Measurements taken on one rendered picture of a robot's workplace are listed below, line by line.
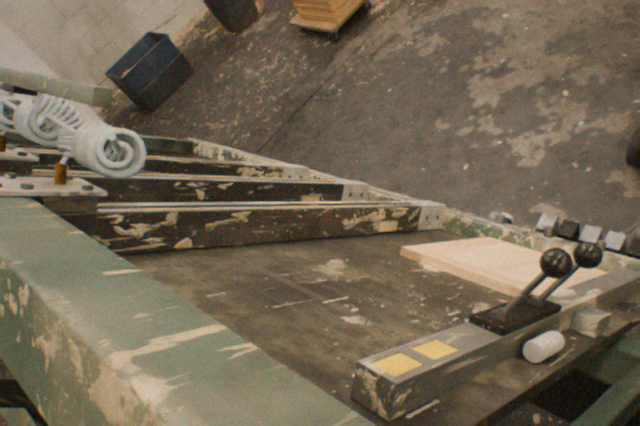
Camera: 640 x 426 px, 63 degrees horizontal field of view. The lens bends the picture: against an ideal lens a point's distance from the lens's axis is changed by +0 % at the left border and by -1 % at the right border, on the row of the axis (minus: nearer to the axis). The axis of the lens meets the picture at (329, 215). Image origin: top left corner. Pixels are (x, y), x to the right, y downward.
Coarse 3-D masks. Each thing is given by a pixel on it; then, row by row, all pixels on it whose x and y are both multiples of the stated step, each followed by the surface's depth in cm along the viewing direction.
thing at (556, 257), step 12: (552, 252) 63; (564, 252) 63; (540, 264) 64; (552, 264) 62; (564, 264) 62; (540, 276) 65; (552, 276) 63; (564, 276) 63; (528, 288) 66; (516, 300) 67; (492, 312) 68; (504, 312) 68
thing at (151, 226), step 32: (32, 96) 73; (64, 160) 76; (0, 192) 67; (32, 192) 70; (64, 192) 73; (96, 192) 76; (96, 224) 79; (128, 224) 83; (160, 224) 87; (192, 224) 91; (224, 224) 96; (256, 224) 102; (288, 224) 108; (320, 224) 115; (352, 224) 123; (416, 224) 143
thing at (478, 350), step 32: (576, 288) 95; (608, 288) 99; (544, 320) 75; (384, 352) 55; (416, 352) 56; (480, 352) 61; (512, 352) 68; (384, 384) 50; (416, 384) 51; (448, 384) 57; (384, 416) 50
